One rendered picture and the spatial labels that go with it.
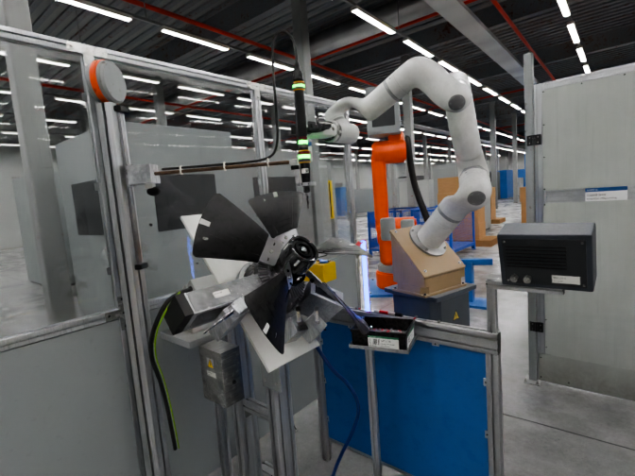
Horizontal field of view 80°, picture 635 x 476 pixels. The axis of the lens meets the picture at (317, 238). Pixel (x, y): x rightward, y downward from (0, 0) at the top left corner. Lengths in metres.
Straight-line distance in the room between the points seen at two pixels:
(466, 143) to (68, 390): 1.76
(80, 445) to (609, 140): 3.05
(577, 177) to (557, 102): 0.48
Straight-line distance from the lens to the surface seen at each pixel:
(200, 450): 2.23
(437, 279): 1.76
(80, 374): 1.81
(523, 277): 1.44
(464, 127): 1.54
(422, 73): 1.46
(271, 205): 1.52
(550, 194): 2.88
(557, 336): 3.06
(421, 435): 1.90
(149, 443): 1.90
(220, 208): 1.28
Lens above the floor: 1.40
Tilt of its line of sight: 6 degrees down
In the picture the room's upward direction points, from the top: 4 degrees counter-clockwise
